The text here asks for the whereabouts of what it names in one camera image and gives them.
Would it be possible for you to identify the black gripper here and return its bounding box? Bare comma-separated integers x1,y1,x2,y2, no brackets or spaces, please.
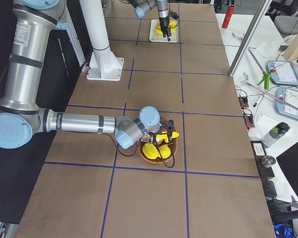
159,16,171,41
148,129,163,144

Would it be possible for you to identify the yellow banana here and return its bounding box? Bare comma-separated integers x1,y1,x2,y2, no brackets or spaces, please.
155,25,176,32
156,131,179,143
155,28,163,35
157,21,178,27

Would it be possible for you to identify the brown wicker basket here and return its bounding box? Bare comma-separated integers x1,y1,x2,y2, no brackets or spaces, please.
138,117,177,168

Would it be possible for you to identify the yellow green apple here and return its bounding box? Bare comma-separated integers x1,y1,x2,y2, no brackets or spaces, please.
156,137,163,145

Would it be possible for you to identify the white bear tray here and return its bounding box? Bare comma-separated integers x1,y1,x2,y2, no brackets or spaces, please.
149,19,178,43

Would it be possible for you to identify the yellow mango left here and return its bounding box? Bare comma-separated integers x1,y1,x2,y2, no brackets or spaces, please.
142,143,158,160

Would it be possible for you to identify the yellow mango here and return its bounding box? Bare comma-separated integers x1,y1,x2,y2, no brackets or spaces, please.
157,144,171,159
142,143,158,160

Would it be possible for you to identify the yellow mango right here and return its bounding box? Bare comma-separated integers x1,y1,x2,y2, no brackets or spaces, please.
157,144,171,159

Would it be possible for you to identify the red bottle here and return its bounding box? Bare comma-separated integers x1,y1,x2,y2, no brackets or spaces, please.
222,5,235,29

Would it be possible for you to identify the steel cup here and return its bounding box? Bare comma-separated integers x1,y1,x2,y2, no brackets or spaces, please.
261,155,276,168

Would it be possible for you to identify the far teach pendant tablet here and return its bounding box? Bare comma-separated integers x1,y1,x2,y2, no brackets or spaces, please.
266,60,298,86

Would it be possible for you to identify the teach pendant tablet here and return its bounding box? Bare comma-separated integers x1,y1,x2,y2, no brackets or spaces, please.
276,87,298,120
266,60,298,86

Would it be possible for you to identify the grey water bottle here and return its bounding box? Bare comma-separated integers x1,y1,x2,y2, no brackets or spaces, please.
261,122,290,148

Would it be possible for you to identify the near teach pendant tablet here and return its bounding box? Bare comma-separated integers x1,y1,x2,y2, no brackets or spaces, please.
276,87,298,120

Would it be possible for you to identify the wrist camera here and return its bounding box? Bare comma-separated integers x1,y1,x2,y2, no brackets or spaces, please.
169,11,180,20
161,119,175,134

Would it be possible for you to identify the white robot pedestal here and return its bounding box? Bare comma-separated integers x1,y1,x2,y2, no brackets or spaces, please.
79,0,124,81

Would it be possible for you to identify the aluminium frame post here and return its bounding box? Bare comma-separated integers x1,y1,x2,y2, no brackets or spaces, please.
228,0,272,77

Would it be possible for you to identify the green handled reacher grabber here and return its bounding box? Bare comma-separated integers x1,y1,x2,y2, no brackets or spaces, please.
247,47,271,90

